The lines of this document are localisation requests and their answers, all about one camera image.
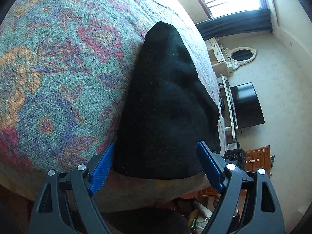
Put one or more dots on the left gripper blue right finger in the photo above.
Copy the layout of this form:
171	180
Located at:
220	171

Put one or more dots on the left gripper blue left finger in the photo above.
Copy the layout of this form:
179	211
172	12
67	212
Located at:
94	173

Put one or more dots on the black pants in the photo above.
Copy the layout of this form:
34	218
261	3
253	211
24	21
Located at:
167	112

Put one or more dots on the orange wooden cabinet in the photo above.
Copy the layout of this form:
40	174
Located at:
257	158

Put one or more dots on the black flat television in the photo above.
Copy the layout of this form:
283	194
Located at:
248	111

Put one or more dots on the white tv stand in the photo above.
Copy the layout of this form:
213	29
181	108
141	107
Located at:
228	109

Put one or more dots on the white dressing table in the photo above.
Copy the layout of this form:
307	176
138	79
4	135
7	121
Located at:
218	57

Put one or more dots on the white oval vanity mirror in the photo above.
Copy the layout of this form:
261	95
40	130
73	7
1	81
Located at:
240	56

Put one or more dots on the floral bedspread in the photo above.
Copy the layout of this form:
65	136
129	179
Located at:
65	69

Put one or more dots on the dark blue curtain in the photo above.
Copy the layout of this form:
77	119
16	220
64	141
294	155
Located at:
236	23

